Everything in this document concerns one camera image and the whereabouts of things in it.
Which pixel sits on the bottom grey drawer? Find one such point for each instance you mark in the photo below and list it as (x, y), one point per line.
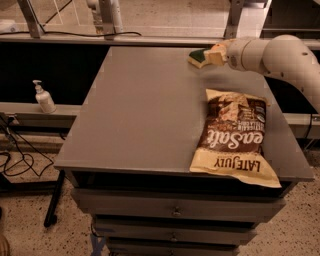
(137, 249)

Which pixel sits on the black table leg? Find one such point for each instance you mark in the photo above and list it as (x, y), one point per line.
(51, 218)

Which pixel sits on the Late July chips bag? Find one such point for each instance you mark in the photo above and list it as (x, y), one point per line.
(232, 137)

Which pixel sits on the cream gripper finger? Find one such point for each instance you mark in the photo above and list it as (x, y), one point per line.
(217, 56)

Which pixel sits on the grey drawer cabinet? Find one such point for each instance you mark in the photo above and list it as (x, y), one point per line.
(141, 122)

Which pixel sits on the top grey drawer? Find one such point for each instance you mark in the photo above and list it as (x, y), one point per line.
(179, 206)

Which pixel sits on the white pump bottle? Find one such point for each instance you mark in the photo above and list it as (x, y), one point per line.
(44, 98)

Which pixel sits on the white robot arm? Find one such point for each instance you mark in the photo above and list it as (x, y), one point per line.
(284, 57)

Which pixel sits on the green yellow sponge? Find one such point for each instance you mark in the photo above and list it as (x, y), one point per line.
(197, 58)

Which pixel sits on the middle grey drawer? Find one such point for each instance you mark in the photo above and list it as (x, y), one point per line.
(174, 232)

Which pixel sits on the grey metal rail frame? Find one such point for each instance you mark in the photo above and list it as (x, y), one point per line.
(172, 23)

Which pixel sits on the grey drawer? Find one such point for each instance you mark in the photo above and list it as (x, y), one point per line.
(179, 206)
(137, 249)
(174, 232)

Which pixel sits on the grey side shelf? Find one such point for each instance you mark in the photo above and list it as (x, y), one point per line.
(31, 115)

